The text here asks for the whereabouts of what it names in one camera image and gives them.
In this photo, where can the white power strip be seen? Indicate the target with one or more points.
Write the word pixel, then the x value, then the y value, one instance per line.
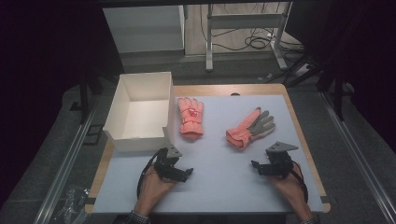
pixel 302 70

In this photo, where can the person's right hand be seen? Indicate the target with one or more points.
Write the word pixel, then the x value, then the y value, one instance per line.
pixel 292 189

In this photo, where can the aluminium floor rail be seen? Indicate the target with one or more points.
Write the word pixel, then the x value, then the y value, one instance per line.
pixel 358 155
pixel 67 168

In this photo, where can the pink glove with red label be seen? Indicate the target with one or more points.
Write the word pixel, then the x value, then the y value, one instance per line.
pixel 190 119

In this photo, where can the person's left hand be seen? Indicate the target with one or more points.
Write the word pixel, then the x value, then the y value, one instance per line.
pixel 152 189

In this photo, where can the white box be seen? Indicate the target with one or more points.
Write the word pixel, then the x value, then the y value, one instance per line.
pixel 140 118

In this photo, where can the black metal stand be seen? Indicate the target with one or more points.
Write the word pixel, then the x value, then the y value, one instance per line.
pixel 84 99
pixel 338 93

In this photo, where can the pink glove with grey palm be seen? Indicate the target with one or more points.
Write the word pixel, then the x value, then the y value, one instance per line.
pixel 249 129

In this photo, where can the light blue table mat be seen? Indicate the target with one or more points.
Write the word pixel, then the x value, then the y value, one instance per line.
pixel 218 177

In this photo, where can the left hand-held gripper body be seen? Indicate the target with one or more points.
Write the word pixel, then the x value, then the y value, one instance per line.
pixel 168 168

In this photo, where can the clear plastic bag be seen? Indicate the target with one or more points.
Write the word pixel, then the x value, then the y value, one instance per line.
pixel 73 203

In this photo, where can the grey metal desk frame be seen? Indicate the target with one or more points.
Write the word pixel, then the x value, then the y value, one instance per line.
pixel 246 21

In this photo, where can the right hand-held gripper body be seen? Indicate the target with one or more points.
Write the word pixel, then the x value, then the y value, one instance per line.
pixel 278 165

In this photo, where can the white cabinet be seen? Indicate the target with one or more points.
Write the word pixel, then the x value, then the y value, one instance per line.
pixel 143 29

